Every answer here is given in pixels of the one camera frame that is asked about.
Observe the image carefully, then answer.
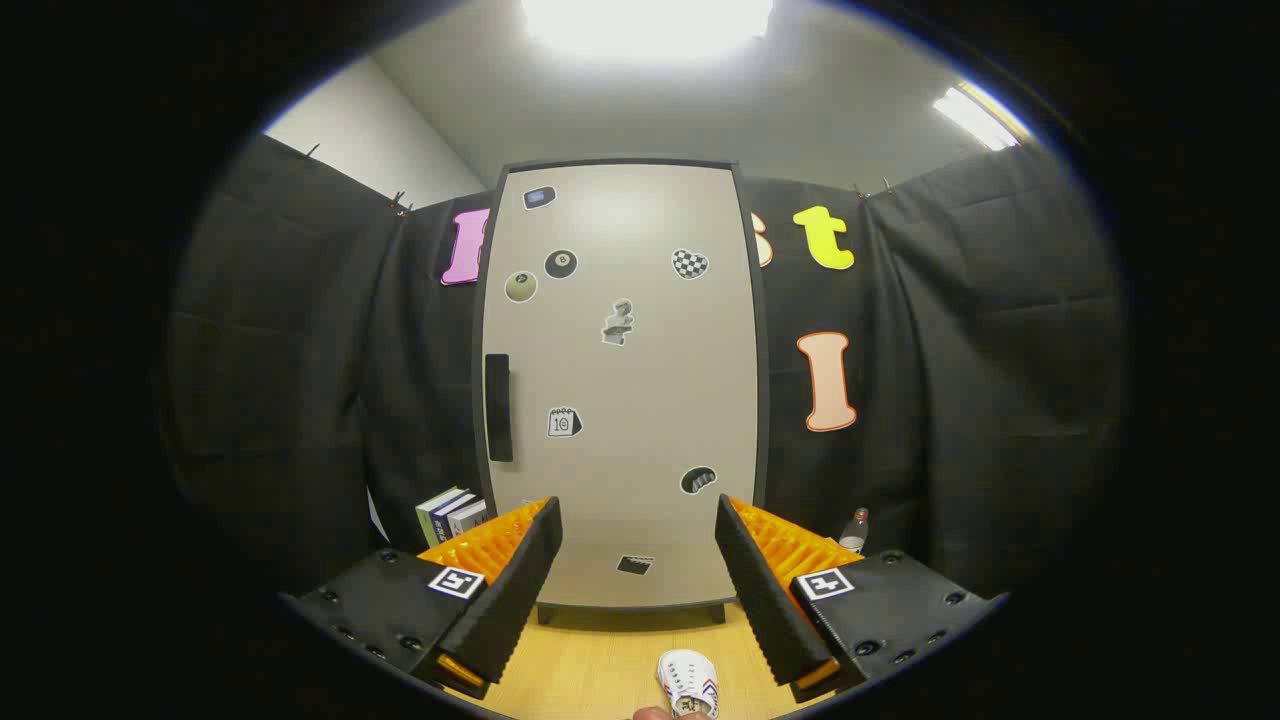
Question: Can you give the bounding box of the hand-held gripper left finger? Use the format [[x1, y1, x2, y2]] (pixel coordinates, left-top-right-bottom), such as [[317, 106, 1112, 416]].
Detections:
[[280, 497, 563, 701]]

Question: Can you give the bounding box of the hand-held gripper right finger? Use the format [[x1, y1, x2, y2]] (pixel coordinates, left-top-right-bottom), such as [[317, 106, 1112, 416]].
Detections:
[[714, 494, 1009, 704]]

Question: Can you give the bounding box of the white striped shoe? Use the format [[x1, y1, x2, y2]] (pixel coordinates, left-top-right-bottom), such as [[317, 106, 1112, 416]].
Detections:
[[656, 649, 720, 719]]

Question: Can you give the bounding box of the dark grey shoe cabinet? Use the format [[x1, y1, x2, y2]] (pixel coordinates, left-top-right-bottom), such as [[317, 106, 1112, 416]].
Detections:
[[470, 157, 771, 626]]

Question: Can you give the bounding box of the black door handle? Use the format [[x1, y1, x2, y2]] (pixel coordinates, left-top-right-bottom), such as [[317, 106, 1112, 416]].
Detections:
[[485, 353, 514, 463]]

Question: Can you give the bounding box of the beige shoe cabinet door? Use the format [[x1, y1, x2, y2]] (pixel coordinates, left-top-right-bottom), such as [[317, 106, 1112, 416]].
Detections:
[[482, 165, 759, 609]]

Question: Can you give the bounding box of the dark blue book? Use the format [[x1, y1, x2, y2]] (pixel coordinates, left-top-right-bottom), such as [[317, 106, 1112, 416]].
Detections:
[[432, 492, 477, 544]]

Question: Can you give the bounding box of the black backdrop cloth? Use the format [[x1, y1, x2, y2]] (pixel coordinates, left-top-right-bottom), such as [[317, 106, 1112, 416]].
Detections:
[[160, 133, 1126, 601]]

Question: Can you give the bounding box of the narrow ceiling light strip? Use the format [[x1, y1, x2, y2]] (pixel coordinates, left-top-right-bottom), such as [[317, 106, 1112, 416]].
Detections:
[[932, 82, 1031, 151]]

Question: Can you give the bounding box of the large ceiling light panel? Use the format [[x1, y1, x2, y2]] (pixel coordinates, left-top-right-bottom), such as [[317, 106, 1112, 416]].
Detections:
[[520, 0, 776, 61]]

